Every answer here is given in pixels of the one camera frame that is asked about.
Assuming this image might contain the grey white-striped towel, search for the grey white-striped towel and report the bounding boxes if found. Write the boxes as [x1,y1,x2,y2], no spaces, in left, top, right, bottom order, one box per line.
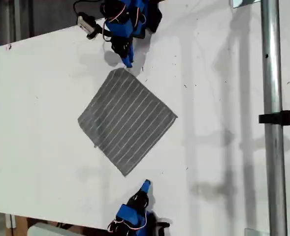
[77,68,179,177]

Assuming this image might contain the white box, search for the white box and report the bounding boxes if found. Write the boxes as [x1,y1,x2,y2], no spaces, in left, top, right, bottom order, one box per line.
[27,222,86,236]

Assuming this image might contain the wooden table leg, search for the wooden table leg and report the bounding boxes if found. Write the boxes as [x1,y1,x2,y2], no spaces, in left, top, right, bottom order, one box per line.
[4,213,29,236]

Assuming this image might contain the black clamp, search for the black clamp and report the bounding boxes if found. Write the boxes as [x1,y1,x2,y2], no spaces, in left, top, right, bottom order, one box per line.
[258,104,290,130]

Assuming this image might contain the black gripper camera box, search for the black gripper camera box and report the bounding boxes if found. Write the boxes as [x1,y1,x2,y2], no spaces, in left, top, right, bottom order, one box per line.
[77,13,103,40]
[155,216,171,236]

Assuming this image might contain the black camera cable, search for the black camera cable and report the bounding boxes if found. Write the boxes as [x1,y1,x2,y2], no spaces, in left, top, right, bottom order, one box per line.
[73,0,103,16]

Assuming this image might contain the steel post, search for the steel post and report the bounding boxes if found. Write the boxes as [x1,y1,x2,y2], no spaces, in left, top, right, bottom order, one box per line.
[260,0,288,236]

